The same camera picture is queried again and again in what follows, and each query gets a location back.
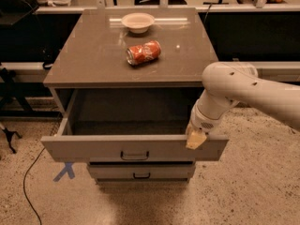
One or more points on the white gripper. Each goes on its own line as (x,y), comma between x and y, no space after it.
(202,122)

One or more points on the grey top drawer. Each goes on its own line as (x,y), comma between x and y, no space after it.
(130,125)

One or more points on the grey drawer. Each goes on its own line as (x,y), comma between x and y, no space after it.
(130,125)
(142,172)

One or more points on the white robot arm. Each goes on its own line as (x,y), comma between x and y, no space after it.
(228,83)

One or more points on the grey drawer cabinet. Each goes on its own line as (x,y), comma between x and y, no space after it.
(95,57)

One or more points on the grey bottom drawer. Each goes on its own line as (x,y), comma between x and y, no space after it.
(142,172)

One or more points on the crushed orange soda can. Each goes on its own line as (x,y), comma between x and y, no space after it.
(146,52)

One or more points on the white paper bowl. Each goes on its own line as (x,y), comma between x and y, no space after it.
(138,23)

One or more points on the blue tape cross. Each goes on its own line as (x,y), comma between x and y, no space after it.
(67,170)

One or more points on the black office chair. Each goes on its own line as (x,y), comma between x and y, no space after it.
(12,11)

